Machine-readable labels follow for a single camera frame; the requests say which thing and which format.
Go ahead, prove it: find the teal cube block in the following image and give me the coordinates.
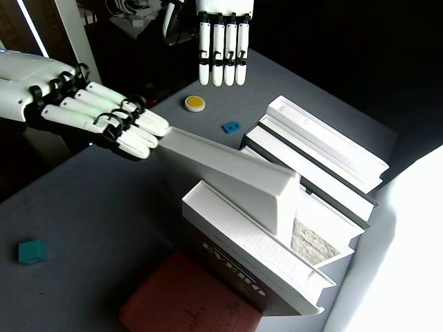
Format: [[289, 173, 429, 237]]
[[17, 238, 48, 266]]

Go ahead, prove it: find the grey table cloth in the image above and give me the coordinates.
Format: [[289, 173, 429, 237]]
[[0, 48, 399, 332]]

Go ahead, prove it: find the beige cabinet panel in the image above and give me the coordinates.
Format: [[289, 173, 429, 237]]
[[24, 126, 75, 163]]

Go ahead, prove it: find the black and white device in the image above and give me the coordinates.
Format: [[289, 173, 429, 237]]
[[161, 0, 193, 46]]

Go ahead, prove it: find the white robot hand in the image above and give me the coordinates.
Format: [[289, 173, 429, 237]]
[[0, 50, 170, 163], [196, 0, 255, 87]]

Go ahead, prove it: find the white hardcover book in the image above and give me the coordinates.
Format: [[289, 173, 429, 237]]
[[156, 126, 302, 237]]

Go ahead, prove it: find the thick white book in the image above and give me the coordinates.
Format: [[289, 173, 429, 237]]
[[259, 95, 390, 194]]

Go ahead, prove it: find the red flat book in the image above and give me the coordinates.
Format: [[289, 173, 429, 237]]
[[117, 248, 264, 332]]

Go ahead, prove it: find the book with black printed cover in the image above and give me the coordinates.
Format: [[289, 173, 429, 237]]
[[181, 181, 337, 316]]

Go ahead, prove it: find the yellow disc with white rim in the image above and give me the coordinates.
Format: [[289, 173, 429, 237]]
[[183, 95, 207, 113]]

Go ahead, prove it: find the white light strip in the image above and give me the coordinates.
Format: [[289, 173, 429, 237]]
[[16, 0, 93, 148]]

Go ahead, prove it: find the white column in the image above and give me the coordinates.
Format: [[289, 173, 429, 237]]
[[53, 0, 103, 86]]

